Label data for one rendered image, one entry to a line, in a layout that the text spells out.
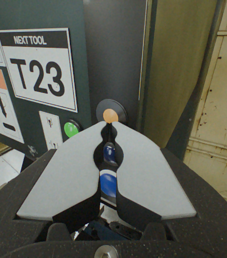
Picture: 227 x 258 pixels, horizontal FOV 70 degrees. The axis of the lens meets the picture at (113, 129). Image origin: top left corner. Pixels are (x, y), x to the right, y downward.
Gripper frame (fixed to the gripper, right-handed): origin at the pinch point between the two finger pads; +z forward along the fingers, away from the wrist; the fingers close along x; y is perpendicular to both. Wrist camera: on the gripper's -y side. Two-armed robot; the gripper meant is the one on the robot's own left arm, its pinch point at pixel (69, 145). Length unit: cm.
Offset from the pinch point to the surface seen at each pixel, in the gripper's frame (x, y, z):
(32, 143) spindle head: 16.2, -19.4, -21.3
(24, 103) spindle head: 17.1, -25.6, -21.2
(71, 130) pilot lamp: 25.0, -24.4, -22.0
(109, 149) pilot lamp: 29.4, -23.5, -21.9
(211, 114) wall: 44, 11, 81
